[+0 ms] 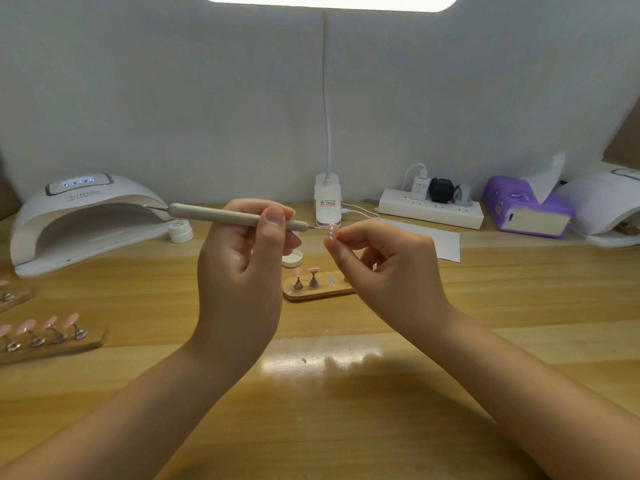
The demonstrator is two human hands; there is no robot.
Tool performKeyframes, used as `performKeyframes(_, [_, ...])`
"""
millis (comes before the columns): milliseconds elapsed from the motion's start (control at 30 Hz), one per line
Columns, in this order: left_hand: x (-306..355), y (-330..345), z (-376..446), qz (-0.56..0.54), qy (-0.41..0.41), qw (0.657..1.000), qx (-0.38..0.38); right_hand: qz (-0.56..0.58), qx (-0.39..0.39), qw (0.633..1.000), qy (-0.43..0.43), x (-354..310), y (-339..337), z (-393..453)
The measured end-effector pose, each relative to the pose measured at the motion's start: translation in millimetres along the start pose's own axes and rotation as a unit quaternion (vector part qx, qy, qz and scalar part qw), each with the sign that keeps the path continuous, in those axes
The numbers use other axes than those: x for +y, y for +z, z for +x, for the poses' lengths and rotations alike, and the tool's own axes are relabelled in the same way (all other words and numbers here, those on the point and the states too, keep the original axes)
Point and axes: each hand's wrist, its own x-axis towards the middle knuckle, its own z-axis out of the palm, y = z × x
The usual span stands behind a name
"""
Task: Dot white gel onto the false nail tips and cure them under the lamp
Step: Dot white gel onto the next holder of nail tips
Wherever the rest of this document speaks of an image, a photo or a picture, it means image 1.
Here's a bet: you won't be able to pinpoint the grey dotting pen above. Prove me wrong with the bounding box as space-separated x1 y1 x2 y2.
146 203 314 233

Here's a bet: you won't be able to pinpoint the person's left hand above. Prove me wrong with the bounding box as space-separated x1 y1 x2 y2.
188 199 303 374

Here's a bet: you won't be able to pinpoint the white power strip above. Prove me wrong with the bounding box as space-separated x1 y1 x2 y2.
377 187 485 231

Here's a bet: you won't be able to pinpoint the white desk lamp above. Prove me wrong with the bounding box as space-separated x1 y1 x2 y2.
198 0 463 228

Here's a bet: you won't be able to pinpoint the black plug adapter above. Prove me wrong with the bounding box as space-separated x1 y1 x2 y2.
428 177 457 204

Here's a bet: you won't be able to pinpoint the white charger plug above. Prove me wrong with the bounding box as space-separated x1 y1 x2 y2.
409 173 432 200

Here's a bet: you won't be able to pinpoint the purple tissue box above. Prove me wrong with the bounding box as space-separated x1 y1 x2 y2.
484 175 576 239

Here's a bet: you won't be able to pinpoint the white nail lamp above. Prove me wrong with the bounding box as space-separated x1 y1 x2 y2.
10 173 178 279
558 165 640 248

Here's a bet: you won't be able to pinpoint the person's right hand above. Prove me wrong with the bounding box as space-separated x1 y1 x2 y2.
322 219 456 348

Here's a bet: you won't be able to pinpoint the person's right forearm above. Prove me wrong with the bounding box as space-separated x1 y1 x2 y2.
422 315 640 480

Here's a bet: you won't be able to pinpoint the wooden stands with pink nails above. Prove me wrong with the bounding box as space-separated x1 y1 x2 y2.
0 277 108 366

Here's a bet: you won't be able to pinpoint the brown wooden board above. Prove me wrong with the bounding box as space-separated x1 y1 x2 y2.
602 95 640 168

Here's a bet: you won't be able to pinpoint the wooden nail holder strip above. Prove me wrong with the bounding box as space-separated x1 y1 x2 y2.
282 265 358 303

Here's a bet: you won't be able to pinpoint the white paper sheet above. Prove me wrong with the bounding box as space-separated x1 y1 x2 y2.
395 221 462 264

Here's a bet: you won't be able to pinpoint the person's left forearm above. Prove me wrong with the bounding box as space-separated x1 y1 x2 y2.
0 333 243 480

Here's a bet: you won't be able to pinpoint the white tissue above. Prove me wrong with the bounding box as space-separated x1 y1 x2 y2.
527 151 567 204

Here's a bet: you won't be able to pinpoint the brown cardboard box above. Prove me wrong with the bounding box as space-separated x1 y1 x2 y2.
0 155 23 222

